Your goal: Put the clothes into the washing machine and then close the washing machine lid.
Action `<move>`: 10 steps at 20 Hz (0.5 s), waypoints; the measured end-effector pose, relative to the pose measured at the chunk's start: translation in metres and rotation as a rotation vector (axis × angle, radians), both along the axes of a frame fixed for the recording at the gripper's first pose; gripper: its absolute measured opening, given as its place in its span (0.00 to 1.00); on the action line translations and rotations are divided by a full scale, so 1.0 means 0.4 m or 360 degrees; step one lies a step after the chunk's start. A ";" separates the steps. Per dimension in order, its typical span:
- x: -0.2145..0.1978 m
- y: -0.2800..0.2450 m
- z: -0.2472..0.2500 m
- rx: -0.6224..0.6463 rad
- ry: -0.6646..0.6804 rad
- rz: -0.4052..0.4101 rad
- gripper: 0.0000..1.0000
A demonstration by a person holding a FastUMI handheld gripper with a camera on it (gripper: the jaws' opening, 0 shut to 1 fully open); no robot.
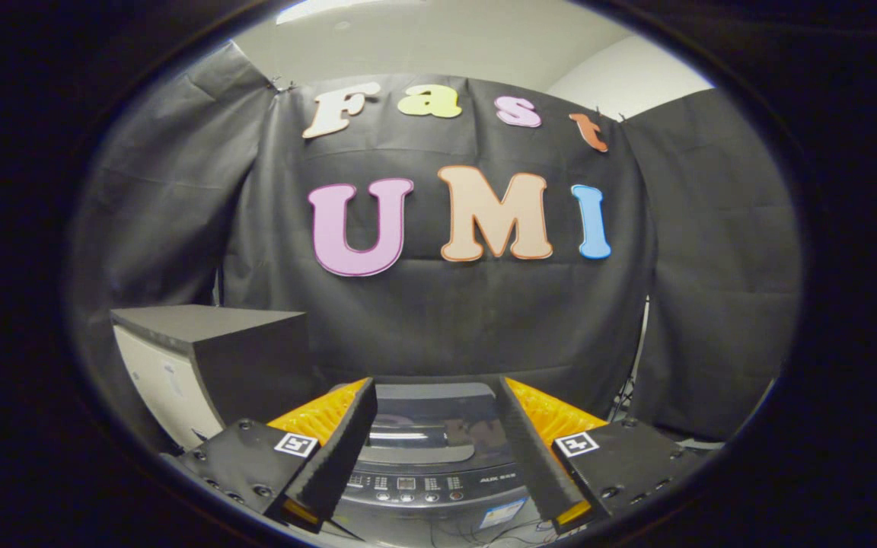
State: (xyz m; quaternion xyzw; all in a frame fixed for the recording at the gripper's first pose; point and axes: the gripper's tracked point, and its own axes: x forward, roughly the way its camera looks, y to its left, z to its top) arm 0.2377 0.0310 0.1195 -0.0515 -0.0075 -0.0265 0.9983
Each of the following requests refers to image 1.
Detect thin metal stand pole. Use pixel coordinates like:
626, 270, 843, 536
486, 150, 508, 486
614, 297, 651, 419

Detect grey washing machine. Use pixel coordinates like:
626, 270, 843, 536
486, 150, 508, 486
328, 381, 561, 548

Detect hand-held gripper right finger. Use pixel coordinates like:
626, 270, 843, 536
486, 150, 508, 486
496, 375, 713, 534

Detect grey and white cabinet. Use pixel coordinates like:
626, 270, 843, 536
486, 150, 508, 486
110, 304, 310, 450

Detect ceiling light panel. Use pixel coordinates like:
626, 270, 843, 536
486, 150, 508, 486
275, 0, 386, 24

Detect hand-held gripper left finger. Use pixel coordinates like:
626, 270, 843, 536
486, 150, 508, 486
172, 377, 378, 534

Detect black backdrop cloth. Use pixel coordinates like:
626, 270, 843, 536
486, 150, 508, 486
65, 42, 803, 450

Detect black floor cables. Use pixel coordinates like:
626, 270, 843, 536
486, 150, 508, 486
438, 518, 561, 548

